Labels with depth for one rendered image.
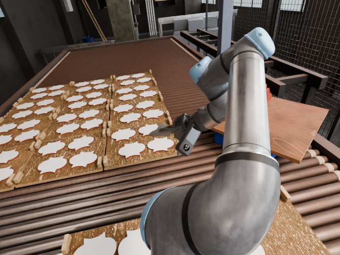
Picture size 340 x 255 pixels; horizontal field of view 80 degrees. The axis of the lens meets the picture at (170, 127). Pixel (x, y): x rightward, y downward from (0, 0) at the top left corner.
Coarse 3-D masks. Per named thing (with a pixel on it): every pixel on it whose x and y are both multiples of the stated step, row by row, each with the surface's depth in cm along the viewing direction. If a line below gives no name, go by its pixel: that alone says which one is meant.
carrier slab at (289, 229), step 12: (288, 204) 75; (276, 216) 72; (288, 216) 71; (300, 216) 71; (276, 228) 68; (288, 228) 68; (300, 228) 67; (264, 240) 65; (276, 240) 65; (288, 240) 64; (300, 240) 64; (312, 240) 64; (276, 252) 62; (288, 252) 62; (300, 252) 61; (312, 252) 61; (324, 252) 61
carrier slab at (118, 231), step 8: (120, 224) 74; (128, 224) 74; (136, 224) 74; (80, 232) 73; (88, 232) 73; (96, 232) 72; (112, 232) 72; (120, 232) 72; (72, 240) 71; (80, 240) 71; (120, 240) 69; (72, 248) 68
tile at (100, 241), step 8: (104, 232) 71; (88, 240) 69; (96, 240) 69; (104, 240) 69; (112, 240) 68; (80, 248) 67; (88, 248) 67; (96, 248) 67; (104, 248) 66; (112, 248) 66
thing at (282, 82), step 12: (192, 36) 323; (204, 36) 330; (216, 36) 309; (204, 48) 273; (216, 48) 246; (264, 60) 206; (276, 60) 188; (288, 72) 176; (300, 72) 164; (312, 72) 155; (276, 84) 145; (312, 84) 154; (324, 84) 149; (312, 96) 162
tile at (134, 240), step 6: (132, 234) 70; (138, 234) 69; (126, 240) 68; (132, 240) 68; (138, 240) 68; (120, 246) 66; (126, 246) 66; (132, 246) 66; (138, 246) 66; (144, 246) 66; (120, 252) 65; (126, 252) 65; (132, 252) 65; (138, 252) 64; (144, 252) 64; (150, 252) 64
